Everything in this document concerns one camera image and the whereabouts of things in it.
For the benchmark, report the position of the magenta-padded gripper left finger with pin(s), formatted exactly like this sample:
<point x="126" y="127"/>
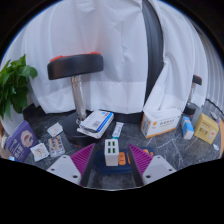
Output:
<point x="63" y="168"/>

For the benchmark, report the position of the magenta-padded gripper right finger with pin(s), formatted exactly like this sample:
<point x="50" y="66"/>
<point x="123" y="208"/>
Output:
<point x="156" y="168"/>

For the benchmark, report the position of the white charger with green ports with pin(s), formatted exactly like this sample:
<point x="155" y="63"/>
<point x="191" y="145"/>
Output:
<point x="111" y="153"/>

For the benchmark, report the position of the clear pill blister pack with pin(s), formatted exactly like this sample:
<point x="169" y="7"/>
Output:
<point x="56" y="146"/>

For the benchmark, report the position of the white square sachet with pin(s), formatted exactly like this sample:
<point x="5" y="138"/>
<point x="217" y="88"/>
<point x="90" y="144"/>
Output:
<point x="55" y="129"/>
<point x="39" y="152"/>

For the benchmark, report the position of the white orange long box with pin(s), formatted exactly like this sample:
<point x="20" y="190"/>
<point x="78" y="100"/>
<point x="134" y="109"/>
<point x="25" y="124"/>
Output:
<point x="161" y="122"/>

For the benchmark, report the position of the purple box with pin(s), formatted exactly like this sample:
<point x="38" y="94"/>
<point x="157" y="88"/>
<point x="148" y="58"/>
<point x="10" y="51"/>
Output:
<point x="20" y="141"/>

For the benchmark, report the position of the blue white small box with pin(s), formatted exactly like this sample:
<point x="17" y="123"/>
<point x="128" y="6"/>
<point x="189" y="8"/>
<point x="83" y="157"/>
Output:
<point x="187" y="128"/>

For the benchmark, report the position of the white teal slim tube box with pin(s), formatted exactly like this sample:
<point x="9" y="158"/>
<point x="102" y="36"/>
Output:
<point x="117" y="130"/>

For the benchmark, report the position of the white blue flat box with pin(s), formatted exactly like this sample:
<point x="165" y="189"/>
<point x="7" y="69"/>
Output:
<point x="96" y="122"/>

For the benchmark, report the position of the small white packet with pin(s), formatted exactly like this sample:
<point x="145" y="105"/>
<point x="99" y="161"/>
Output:
<point x="213" y="115"/>
<point x="216" y="147"/>

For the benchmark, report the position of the yellow box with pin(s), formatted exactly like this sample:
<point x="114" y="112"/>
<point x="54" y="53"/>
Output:
<point x="206" y="129"/>

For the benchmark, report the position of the orange round board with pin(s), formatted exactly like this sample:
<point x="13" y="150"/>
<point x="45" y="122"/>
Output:
<point x="222" y="141"/>

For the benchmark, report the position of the black red round stool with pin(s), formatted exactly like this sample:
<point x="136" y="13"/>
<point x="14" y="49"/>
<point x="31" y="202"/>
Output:
<point x="197" y="80"/>
<point x="75" y="66"/>

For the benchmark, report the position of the green potted plant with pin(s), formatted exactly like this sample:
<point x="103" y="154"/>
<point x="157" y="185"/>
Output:
<point x="15" y="83"/>

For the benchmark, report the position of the white pleated curtain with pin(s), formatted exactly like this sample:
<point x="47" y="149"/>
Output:
<point x="213" y="73"/>

